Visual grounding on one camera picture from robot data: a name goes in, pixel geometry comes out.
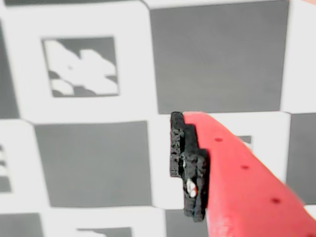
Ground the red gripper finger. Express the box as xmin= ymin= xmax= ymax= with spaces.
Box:
xmin=169 ymin=111 xmax=316 ymax=237

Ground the black white ArUco checkerboard mat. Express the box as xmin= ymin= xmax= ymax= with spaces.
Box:
xmin=0 ymin=0 xmax=316 ymax=237

